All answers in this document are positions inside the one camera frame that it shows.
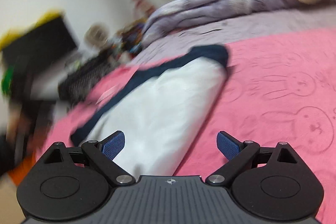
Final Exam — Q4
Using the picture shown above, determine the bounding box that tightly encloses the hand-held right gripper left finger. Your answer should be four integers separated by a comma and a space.
37, 130, 135, 186

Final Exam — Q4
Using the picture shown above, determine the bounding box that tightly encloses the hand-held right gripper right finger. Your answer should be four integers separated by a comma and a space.
205, 130, 298, 186

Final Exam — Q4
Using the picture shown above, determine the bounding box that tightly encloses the white and navy jacket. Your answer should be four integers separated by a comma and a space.
70, 44, 229, 178

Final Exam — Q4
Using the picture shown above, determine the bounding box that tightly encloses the pink rabbit print blanket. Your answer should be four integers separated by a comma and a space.
50, 27, 336, 224

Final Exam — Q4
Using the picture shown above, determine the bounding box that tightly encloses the black television screen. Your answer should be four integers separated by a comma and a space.
0, 13, 80, 102

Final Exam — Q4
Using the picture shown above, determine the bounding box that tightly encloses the purple floral quilt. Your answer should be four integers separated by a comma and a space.
142, 0, 336, 39

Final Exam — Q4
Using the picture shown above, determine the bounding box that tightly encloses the white electric fan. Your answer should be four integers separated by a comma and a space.
84, 24, 109, 46

